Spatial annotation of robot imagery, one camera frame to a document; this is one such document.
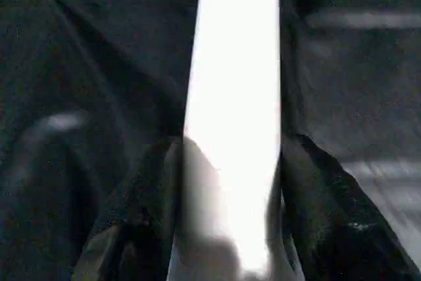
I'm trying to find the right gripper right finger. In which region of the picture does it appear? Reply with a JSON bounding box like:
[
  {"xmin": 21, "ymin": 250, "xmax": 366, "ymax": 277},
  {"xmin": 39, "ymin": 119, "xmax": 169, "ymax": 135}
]
[{"xmin": 279, "ymin": 133, "xmax": 421, "ymax": 281}]

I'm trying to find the white plastic table leg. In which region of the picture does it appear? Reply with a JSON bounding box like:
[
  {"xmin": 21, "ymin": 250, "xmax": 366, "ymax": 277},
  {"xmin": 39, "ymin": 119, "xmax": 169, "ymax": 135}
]
[{"xmin": 166, "ymin": 0, "xmax": 305, "ymax": 281}]

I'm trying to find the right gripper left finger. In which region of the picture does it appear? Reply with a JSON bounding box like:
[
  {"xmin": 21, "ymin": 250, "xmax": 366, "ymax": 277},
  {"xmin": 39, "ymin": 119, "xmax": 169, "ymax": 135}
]
[{"xmin": 74, "ymin": 136, "xmax": 185, "ymax": 281}]

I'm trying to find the long metal rod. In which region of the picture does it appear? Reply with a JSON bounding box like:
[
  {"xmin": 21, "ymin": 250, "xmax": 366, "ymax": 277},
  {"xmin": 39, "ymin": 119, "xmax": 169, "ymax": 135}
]
[{"xmin": 305, "ymin": 11, "xmax": 421, "ymax": 30}]

